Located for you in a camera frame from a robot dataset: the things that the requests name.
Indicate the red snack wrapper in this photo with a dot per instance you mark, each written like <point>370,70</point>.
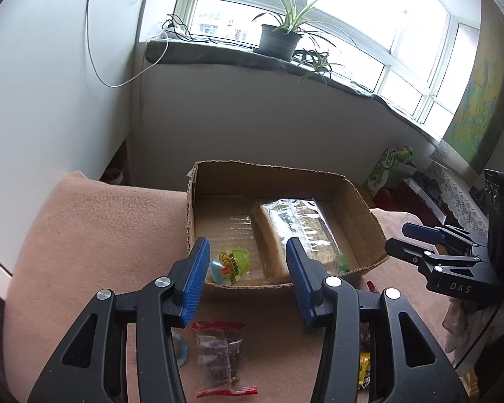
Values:
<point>370,287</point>

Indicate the dark wooden table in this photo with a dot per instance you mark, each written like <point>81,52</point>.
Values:
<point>407,195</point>

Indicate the brown chocolate bar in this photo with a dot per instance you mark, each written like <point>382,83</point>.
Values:
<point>365,336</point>

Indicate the potted spider plant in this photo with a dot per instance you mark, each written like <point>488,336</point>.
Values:
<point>277,42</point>

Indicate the white-framed window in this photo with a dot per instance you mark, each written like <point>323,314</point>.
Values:
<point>361,8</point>

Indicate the egg-shaped candy toy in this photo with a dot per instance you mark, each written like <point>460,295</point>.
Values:
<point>233,264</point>

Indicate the yellow candy packet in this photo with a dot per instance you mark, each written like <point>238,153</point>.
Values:
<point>364,369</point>

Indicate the cardboard box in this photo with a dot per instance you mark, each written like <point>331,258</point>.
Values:
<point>256,180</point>

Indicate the green printed bag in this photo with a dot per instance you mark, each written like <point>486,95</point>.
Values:
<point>380,174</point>

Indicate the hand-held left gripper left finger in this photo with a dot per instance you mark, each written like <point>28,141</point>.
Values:
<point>196,277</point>

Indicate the red-ended dried date packet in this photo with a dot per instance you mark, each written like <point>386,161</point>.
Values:
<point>218,352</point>

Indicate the wall map poster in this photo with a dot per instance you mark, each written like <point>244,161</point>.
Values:
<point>479,105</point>

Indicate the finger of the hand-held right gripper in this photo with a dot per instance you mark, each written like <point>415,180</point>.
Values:
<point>407,252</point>
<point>418,231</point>

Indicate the small green wrapper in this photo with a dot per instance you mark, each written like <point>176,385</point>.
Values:
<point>315,330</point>

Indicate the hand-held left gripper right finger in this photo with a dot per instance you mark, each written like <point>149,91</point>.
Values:
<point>299,277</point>

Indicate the white lace cloth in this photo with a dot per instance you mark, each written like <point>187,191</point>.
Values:
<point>458,201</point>

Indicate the light crumpled cloth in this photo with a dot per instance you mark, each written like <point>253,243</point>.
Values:
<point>458,323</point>

